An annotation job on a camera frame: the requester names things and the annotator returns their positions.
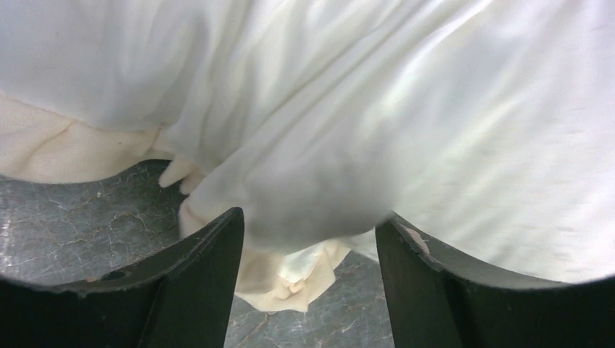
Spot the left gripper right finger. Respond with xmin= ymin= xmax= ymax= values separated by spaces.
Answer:
xmin=374 ymin=216 xmax=482 ymax=348

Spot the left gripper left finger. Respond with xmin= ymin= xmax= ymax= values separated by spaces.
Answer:
xmin=139 ymin=207 xmax=246 ymax=348

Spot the grey pillowcase with cream ruffle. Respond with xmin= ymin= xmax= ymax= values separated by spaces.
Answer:
xmin=1 ymin=1 xmax=614 ymax=312

